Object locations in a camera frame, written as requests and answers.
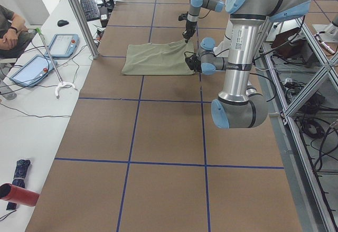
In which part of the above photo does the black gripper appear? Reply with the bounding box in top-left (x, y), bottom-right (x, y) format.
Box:
top-left (178, 12), bottom-right (197, 44)
top-left (184, 51), bottom-right (202, 72)

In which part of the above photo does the olive green long-sleeve shirt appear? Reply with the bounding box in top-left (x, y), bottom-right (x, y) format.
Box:
top-left (121, 39), bottom-right (194, 76)

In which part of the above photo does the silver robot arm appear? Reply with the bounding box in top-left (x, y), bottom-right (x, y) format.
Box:
top-left (180, 0), bottom-right (311, 128)
top-left (178, 0), bottom-right (225, 43)

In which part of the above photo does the black computer keyboard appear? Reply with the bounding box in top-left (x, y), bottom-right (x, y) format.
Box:
top-left (80, 0), bottom-right (100, 21)

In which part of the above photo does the upper blue teach pendant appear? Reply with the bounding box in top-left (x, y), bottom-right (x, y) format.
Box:
top-left (48, 34), bottom-right (79, 59)

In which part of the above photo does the blue teach pendant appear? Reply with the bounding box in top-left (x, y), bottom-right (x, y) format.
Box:
top-left (48, 34), bottom-right (79, 59)
top-left (10, 55), bottom-right (54, 87)

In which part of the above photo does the black computer mouse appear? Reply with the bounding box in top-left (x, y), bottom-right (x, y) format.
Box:
top-left (57, 20), bottom-right (69, 27)

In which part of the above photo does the metal curved clamp tool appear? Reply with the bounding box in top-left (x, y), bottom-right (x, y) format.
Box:
top-left (34, 27), bottom-right (79, 100)

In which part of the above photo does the lower blue teach pendant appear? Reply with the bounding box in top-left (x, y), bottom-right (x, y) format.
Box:
top-left (10, 55), bottom-right (54, 87)

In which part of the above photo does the seated person in grey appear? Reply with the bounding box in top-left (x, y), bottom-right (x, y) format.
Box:
top-left (1, 5), bottom-right (36, 59)

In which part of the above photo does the dark blue folded umbrella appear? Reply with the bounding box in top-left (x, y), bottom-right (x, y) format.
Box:
top-left (6, 159), bottom-right (31, 210)

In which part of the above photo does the red cylindrical bottle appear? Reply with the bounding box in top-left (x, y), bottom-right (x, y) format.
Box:
top-left (1, 183), bottom-right (40, 207)

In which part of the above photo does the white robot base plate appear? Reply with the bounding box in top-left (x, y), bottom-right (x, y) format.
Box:
top-left (213, 20), bottom-right (233, 63)

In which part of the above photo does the grey aluminium post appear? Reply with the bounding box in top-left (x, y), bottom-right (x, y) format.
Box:
top-left (68, 0), bottom-right (99, 59)

